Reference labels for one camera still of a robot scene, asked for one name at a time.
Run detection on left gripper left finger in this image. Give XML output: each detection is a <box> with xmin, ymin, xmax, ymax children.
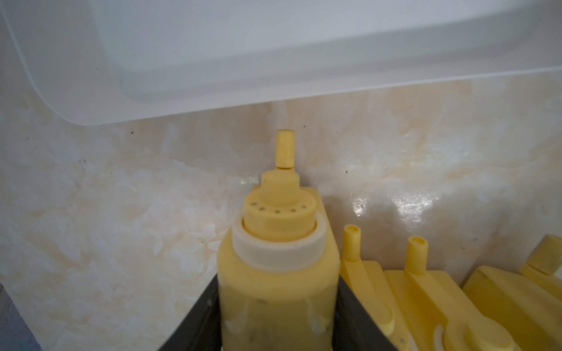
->
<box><xmin>159</xmin><ymin>275</ymin><xmax>222</xmax><ymax>351</ymax></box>

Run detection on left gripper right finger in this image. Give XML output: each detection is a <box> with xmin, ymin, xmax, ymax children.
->
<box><xmin>332</xmin><ymin>277</ymin><xmax>397</xmax><ymax>351</ymax></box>

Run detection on white storage tray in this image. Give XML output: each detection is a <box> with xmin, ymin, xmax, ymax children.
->
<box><xmin>1</xmin><ymin>1</ymin><xmax>561</xmax><ymax>126</ymax></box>

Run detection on yellow sharpener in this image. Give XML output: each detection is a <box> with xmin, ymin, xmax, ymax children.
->
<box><xmin>340</xmin><ymin>225</ymin><xmax>417</xmax><ymax>350</ymax></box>
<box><xmin>217</xmin><ymin>130</ymin><xmax>340</xmax><ymax>350</ymax></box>
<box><xmin>384</xmin><ymin>236</ymin><xmax>521</xmax><ymax>350</ymax></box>
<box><xmin>462</xmin><ymin>234</ymin><xmax>561</xmax><ymax>350</ymax></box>

